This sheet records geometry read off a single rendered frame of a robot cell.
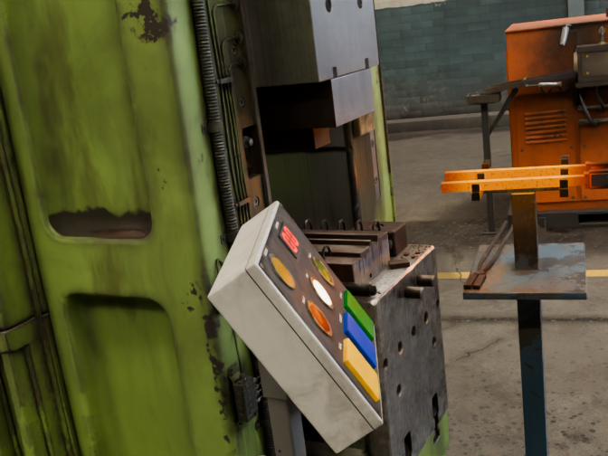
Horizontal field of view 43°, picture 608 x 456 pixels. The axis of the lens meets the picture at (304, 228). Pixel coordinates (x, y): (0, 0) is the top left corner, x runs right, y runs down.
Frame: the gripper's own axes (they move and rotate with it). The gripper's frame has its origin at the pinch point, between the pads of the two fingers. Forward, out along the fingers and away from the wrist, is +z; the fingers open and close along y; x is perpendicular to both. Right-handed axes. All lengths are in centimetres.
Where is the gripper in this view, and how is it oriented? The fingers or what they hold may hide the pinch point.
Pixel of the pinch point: (606, 178)
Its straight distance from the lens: 201.3
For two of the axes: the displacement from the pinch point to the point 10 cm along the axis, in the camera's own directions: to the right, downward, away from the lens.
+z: -9.5, 0.4, 3.2
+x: -1.3, -9.6, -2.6
